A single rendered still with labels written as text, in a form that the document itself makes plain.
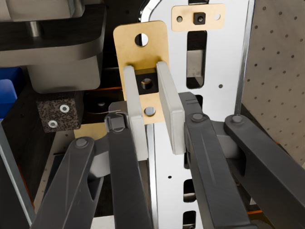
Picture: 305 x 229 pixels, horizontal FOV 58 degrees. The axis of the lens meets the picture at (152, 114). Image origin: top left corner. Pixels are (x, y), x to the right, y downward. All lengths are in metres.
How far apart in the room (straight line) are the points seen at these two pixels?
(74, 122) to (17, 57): 0.15
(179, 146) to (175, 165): 0.43
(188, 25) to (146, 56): 0.25
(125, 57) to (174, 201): 0.49
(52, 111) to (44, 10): 0.17
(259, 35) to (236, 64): 0.36
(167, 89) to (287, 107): 0.86
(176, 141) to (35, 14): 0.16
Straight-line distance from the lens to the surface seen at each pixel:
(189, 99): 0.17
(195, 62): 0.49
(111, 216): 0.50
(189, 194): 0.67
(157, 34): 0.20
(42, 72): 0.39
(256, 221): 0.85
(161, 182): 0.61
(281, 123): 1.03
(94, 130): 0.42
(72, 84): 0.39
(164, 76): 0.18
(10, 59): 0.27
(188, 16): 0.45
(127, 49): 0.20
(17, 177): 0.39
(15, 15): 0.26
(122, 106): 0.17
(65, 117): 0.39
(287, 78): 0.95
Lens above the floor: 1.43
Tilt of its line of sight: 59 degrees down
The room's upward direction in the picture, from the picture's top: 166 degrees clockwise
